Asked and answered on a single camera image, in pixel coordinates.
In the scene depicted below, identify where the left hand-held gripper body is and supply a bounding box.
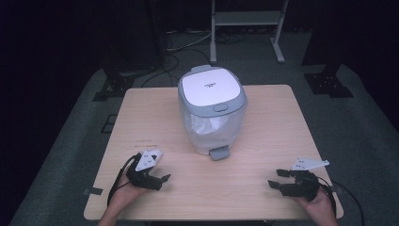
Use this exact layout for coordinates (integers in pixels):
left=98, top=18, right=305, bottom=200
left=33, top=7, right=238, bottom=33
left=125, top=149, right=164, bottom=190

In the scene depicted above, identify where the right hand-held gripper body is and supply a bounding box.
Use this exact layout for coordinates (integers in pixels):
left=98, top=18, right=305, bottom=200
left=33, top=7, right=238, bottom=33
left=278, top=156, right=330, bottom=202

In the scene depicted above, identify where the grey and white pedal trash can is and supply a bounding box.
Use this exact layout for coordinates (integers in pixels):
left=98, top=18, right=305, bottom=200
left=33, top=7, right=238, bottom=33
left=177, top=64, right=248, bottom=162

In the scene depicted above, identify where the person's right hand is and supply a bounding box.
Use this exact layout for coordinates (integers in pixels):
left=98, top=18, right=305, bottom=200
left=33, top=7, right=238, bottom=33
left=294, top=186, right=337, bottom=220

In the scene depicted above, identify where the person's left hand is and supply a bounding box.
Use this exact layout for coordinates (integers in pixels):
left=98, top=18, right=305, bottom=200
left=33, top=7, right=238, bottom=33
left=109, top=172, right=149, bottom=211

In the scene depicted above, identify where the translucent white trash bag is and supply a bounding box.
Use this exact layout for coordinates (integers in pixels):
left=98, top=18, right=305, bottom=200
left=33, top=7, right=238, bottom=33
left=182, top=106, right=247, bottom=155

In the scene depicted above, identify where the black stand base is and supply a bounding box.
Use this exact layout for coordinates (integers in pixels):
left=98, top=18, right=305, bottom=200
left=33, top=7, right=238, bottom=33
left=91, top=67, right=136, bottom=103
left=302, top=63, right=355, bottom=99

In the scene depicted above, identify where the white metal stand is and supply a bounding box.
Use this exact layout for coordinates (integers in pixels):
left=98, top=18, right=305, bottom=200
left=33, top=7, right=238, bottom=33
left=209, top=0, right=290, bottom=65

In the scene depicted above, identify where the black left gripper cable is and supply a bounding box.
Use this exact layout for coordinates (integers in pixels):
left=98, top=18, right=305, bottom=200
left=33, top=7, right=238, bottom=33
left=106, top=154, right=141, bottom=207

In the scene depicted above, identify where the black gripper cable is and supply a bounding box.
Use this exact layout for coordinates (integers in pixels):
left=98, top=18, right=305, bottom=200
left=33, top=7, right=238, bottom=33
left=106, top=154, right=141, bottom=207
left=316, top=176, right=367, bottom=226

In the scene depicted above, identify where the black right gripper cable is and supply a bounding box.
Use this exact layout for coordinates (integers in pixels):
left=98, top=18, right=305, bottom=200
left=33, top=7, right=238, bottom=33
left=316, top=176, right=367, bottom=226

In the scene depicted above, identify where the black floor cable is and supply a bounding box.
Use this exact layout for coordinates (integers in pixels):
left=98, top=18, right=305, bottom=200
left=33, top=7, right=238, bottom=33
left=140, top=46, right=215, bottom=89

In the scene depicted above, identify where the grey floor cable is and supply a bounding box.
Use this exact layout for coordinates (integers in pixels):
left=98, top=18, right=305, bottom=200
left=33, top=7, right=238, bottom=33
left=165, top=29, right=213, bottom=54

